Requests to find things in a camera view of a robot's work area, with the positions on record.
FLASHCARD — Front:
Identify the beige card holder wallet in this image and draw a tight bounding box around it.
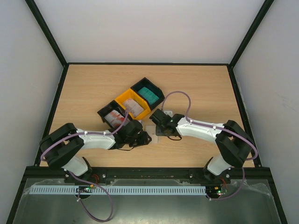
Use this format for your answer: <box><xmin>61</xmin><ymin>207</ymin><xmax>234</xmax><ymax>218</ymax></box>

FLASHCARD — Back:
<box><xmin>145</xmin><ymin>125</ymin><xmax>160</xmax><ymax>144</ymax></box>

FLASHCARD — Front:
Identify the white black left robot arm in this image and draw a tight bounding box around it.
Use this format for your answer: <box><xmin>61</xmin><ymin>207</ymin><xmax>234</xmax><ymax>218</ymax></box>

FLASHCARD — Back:
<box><xmin>39</xmin><ymin>120</ymin><xmax>152</xmax><ymax>177</ymax></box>

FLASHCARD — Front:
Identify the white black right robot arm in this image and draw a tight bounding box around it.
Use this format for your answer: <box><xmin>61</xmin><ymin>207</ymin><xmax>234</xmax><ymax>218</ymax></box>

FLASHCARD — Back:
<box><xmin>150</xmin><ymin>114</ymin><xmax>258</xmax><ymax>183</ymax></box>

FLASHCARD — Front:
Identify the white pink card stack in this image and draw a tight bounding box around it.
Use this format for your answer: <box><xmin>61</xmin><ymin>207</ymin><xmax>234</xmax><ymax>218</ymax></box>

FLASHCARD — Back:
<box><xmin>123</xmin><ymin>98</ymin><xmax>144</xmax><ymax>118</ymax></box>

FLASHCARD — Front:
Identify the grey slotted cable duct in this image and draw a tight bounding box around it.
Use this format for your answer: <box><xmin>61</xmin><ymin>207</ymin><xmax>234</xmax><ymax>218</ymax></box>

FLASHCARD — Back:
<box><xmin>29</xmin><ymin>185</ymin><xmax>206</xmax><ymax>196</ymax></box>

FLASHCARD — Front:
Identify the yellow bin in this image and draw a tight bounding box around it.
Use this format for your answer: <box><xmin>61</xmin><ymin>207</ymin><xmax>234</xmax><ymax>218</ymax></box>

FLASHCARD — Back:
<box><xmin>115</xmin><ymin>89</ymin><xmax>151</xmax><ymax>120</ymax></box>

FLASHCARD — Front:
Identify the green card stack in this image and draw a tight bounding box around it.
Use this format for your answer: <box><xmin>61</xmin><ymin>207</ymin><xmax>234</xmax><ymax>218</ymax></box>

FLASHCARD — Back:
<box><xmin>138</xmin><ymin>87</ymin><xmax>159</xmax><ymax>105</ymax></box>

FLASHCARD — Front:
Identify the black bin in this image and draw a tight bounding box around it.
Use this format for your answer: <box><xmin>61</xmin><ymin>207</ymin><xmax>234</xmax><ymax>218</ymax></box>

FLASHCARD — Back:
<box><xmin>97</xmin><ymin>100</ymin><xmax>135</xmax><ymax>129</ymax></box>
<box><xmin>131</xmin><ymin>77</ymin><xmax>165</xmax><ymax>111</ymax></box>

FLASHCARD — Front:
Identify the black enclosure frame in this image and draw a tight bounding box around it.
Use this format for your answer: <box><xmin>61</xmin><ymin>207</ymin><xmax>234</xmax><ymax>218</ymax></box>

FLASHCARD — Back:
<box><xmin>5</xmin><ymin>0</ymin><xmax>288</xmax><ymax>224</ymax></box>

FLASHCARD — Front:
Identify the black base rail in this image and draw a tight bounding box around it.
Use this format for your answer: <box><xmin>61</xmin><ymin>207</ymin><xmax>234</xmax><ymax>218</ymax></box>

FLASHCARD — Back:
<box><xmin>23</xmin><ymin>165</ymin><xmax>271</xmax><ymax>185</ymax></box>

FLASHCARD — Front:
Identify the red white card stack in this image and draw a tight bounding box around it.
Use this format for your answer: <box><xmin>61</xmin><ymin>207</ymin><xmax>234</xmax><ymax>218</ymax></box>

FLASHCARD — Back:
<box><xmin>104</xmin><ymin>110</ymin><xmax>129</xmax><ymax>129</ymax></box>

